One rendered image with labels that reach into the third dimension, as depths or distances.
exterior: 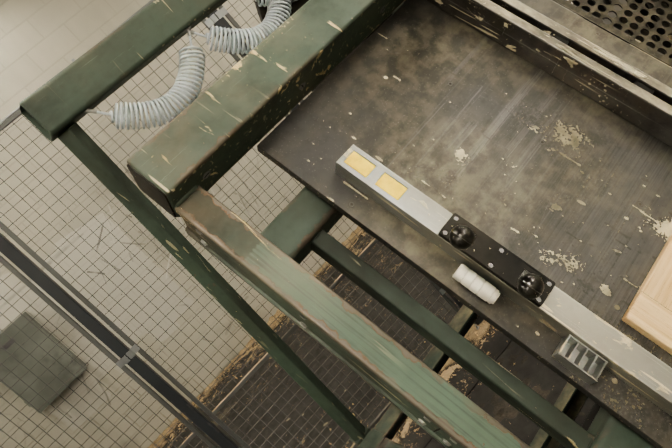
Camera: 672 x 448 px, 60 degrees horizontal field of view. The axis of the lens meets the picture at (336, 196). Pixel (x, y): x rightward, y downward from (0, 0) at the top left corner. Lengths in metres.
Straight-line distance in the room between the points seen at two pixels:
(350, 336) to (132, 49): 0.92
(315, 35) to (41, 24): 4.68
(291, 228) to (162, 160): 0.26
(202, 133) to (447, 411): 0.59
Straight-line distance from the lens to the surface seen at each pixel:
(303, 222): 1.08
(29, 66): 5.64
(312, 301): 0.94
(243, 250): 0.97
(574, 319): 1.03
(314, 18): 1.17
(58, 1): 5.74
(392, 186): 1.04
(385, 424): 2.08
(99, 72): 1.50
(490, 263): 1.00
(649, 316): 1.11
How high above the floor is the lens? 1.93
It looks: 15 degrees down
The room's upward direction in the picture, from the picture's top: 42 degrees counter-clockwise
